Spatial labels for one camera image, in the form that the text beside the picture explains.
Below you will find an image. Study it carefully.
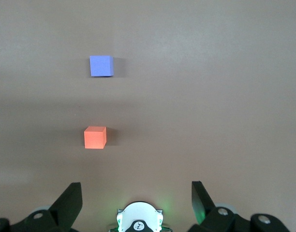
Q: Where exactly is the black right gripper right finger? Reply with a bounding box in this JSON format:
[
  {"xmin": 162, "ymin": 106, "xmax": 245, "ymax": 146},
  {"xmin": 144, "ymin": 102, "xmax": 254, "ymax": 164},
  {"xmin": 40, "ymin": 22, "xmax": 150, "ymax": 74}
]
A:
[{"xmin": 188, "ymin": 181, "xmax": 290, "ymax": 232}]

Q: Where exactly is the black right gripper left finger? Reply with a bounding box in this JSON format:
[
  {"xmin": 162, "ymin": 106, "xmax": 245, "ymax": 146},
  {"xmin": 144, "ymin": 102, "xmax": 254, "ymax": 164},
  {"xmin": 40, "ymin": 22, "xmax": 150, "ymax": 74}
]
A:
[{"xmin": 0, "ymin": 182, "xmax": 83, "ymax": 232}]

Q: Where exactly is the orange foam block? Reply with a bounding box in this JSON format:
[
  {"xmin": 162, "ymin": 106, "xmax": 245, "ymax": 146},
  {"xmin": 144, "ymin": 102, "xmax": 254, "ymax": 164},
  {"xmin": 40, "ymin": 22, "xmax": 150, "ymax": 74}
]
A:
[{"xmin": 84, "ymin": 126, "xmax": 107, "ymax": 149}]

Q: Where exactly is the purple foam block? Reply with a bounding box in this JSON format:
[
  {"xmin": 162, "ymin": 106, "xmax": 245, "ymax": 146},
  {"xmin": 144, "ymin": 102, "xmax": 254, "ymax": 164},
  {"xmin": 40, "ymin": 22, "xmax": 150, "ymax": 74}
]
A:
[{"xmin": 89, "ymin": 55, "xmax": 114, "ymax": 77}]

